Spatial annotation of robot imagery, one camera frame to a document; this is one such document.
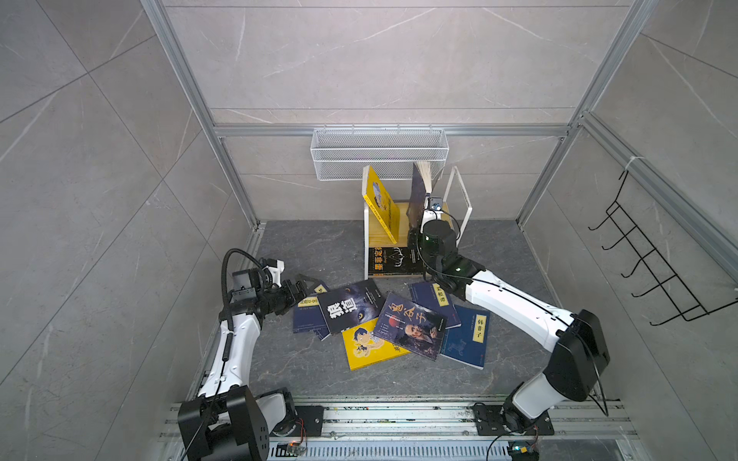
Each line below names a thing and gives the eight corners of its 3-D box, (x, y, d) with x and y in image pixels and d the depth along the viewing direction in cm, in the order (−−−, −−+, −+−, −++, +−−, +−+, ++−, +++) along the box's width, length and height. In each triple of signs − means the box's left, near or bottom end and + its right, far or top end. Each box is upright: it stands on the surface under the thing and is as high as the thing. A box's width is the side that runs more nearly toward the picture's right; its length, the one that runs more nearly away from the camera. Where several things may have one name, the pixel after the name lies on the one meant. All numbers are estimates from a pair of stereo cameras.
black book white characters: (329, 337, 89) (328, 332, 87) (319, 301, 97) (317, 296, 95) (389, 314, 95) (390, 309, 92) (374, 282, 103) (374, 277, 100)
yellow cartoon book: (351, 374, 83) (351, 371, 81) (340, 332, 91) (340, 329, 90) (408, 354, 87) (409, 352, 85) (393, 316, 95) (393, 313, 93)
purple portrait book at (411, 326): (371, 336, 90) (371, 331, 87) (387, 298, 99) (388, 291, 96) (436, 362, 85) (438, 357, 82) (447, 319, 94) (450, 313, 91)
